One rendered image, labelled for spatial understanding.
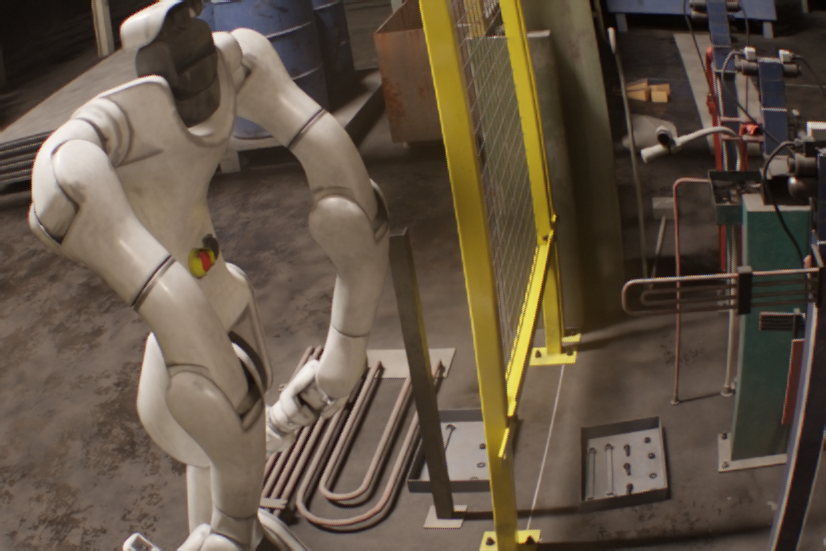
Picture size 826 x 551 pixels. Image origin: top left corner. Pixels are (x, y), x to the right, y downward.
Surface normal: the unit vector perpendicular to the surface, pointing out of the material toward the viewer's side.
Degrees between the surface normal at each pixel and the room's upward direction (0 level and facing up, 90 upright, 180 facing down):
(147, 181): 108
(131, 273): 72
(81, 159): 45
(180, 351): 92
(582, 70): 90
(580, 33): 90
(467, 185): 90
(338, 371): 81
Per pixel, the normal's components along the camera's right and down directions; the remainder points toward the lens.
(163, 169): 0.03, 0.80
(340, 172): 0.07, 0.34
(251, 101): -0.23, 0.54
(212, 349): 0.84, -0.12
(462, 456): -0.15, -0.89
